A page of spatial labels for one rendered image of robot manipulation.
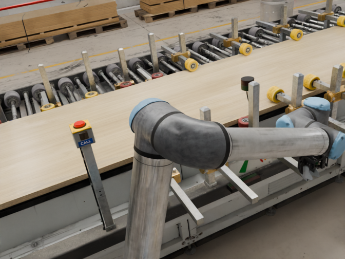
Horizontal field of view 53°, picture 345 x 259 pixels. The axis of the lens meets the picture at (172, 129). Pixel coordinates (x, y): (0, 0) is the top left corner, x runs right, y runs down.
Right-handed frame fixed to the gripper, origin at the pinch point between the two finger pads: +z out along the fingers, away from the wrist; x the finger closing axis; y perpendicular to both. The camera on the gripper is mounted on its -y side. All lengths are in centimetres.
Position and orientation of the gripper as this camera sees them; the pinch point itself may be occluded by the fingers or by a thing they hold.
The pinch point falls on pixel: (305, 177)
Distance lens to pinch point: 156.7
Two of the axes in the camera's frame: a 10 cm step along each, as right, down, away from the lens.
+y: 4.1, 4.2, -8.1
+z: 1.2, 8.5, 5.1
